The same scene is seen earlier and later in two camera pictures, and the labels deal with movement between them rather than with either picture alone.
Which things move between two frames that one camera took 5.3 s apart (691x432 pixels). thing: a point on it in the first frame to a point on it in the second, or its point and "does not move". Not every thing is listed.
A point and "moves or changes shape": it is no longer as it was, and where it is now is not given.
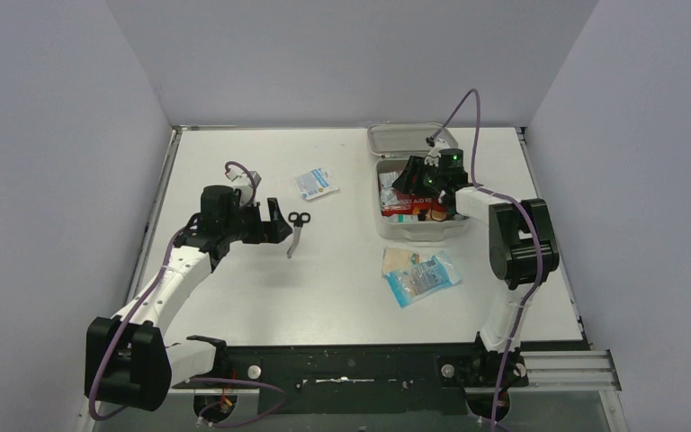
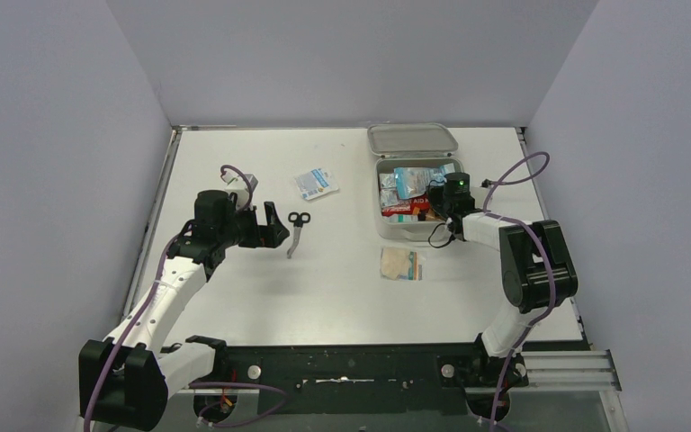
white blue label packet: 315,183 does not move
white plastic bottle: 402,218 does not move
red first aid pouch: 410,204 does not move
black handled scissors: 298,220 does not move
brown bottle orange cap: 437,214 moves or changes shape
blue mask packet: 414,282 moves or changes shape
